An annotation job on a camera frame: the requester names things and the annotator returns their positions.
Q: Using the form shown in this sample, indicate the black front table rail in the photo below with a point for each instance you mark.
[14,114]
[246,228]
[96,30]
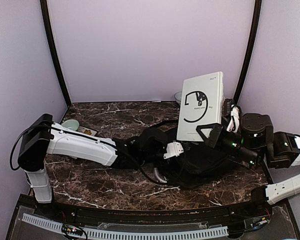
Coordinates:
[224,215]

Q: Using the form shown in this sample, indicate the black student bag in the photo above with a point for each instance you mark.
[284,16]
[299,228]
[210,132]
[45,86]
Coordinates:
[202,164]

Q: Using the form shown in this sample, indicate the grey notebook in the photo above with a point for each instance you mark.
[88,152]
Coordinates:
[201,104]

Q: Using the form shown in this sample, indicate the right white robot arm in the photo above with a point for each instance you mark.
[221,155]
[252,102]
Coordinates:
[281,187]

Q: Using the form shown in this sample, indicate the floral placemat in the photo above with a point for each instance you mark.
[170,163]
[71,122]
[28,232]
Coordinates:
[87,131]

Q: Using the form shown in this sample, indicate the left black frame post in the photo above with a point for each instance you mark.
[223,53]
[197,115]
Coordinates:
[53,51]

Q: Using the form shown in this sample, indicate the black frame post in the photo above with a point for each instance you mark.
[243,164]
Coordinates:
[249,50]
[53,51]

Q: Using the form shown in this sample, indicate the white cable duct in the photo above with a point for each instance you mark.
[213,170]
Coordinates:
[122,232]

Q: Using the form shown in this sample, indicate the small white bowl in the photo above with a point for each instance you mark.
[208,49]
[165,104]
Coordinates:
[178,97]

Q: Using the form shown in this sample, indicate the right black frame post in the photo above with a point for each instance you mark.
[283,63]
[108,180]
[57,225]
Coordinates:
[249,50]

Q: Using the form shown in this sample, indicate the green bowl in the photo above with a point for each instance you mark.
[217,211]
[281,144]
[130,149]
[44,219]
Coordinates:
[71,124]

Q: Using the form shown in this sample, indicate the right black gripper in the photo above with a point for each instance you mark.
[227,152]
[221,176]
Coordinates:
[217,130]

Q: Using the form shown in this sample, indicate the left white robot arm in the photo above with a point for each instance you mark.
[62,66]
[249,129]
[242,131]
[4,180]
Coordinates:
[45,136]

